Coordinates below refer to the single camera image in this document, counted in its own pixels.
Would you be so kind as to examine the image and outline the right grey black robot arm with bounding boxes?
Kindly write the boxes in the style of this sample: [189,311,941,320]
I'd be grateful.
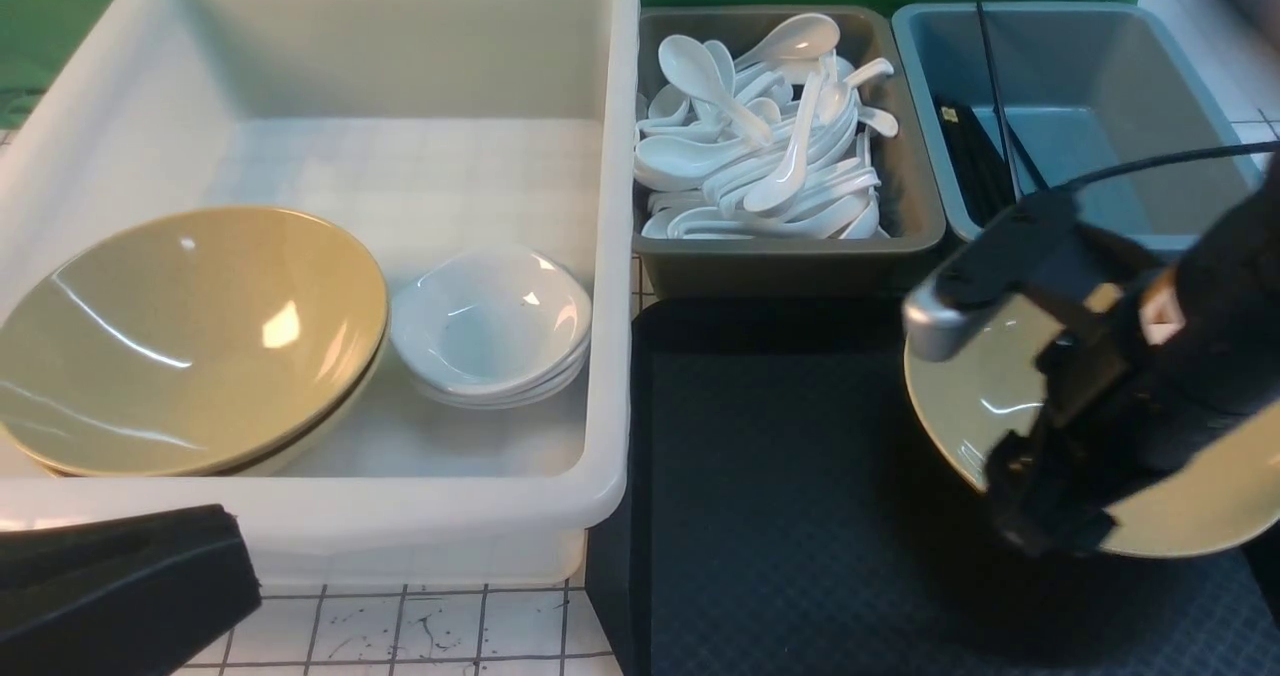
[998,165,1277,501]

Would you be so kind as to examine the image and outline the olive grey spoon bin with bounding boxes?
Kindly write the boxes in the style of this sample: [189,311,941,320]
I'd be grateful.
[634,5,946,298]

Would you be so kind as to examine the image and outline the large white plastic tub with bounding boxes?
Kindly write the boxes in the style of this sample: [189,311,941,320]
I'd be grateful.
[3,0,640,586]

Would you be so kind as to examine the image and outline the white spoon of pile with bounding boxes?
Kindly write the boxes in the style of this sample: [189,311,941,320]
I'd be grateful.
[658,35,773,147]
[733,12,841,69]

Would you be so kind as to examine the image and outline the tan bowl top of stack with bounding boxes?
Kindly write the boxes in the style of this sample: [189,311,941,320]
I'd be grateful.
[1,206,390,478]

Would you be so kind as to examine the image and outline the blue grey chopstick bin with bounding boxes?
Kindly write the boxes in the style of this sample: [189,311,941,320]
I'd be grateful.
[891,3,1238,239]

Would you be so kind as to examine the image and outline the upright black chopstick in bin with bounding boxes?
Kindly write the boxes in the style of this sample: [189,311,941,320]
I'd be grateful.
[975,1,1021,205]

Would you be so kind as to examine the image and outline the white sauce dish top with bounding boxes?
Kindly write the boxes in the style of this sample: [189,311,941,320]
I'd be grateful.
[398,348,590,410]

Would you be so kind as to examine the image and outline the tan bowl under stack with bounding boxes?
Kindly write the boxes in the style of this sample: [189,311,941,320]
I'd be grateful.
[3,297,389,478]

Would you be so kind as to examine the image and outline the bundle black chopsticks in bin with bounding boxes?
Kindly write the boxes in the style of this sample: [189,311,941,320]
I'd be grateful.
[934,99,1050,228]

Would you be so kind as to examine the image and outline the white square sauce dish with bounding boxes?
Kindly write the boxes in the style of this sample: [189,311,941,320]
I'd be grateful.
[389,246,594,396]

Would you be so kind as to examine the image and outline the tan noodle bowl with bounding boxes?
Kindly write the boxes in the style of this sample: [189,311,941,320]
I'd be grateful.
[904,296,1279,558]

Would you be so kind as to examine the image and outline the white spoon left of pile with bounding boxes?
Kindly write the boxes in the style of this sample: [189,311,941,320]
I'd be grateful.
[658,35,773,147]

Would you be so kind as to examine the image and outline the white spoon top of pile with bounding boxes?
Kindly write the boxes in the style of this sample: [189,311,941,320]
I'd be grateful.
[733,12,841,69]

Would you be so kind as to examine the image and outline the white ceramic soup spoon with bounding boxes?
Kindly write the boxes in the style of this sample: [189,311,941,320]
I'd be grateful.
[742,73,826,216]

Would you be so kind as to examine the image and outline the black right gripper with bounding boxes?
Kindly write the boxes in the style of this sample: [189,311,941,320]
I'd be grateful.
[986,252,1277,556]

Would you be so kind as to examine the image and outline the black textured serving tray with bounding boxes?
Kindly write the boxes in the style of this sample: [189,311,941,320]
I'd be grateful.
[585,300,1279,675]

